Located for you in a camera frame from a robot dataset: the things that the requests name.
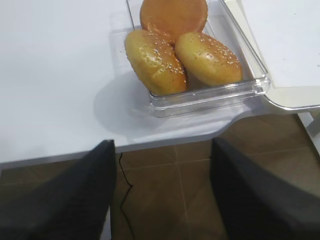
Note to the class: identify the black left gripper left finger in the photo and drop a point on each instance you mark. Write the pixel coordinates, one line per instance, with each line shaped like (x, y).
(72, 206)

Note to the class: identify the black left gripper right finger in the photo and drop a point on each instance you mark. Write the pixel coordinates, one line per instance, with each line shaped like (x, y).
(257, 205)

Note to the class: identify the white table leg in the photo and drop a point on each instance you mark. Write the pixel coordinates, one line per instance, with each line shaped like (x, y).
(311, 123)

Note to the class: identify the sesame bun top right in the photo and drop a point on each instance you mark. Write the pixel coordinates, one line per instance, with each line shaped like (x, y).
(207, 59)

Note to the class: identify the sesame bun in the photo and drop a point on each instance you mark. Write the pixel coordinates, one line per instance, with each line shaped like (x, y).
(207, 59)
(154, 62)

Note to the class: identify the clear plastic bun container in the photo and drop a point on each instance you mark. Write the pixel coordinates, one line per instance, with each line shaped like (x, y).
(222, 25)

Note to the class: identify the sesame bun top left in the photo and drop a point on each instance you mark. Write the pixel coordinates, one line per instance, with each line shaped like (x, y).
(154, 62)

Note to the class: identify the white metal tray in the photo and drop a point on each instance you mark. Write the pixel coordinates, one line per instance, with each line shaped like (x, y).
(286, 36)

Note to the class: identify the plain bun bottom half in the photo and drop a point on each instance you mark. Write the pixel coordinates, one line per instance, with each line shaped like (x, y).
(173, 18)

